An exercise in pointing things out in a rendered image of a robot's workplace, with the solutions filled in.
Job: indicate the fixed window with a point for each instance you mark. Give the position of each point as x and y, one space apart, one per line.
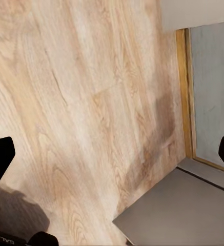
200 58

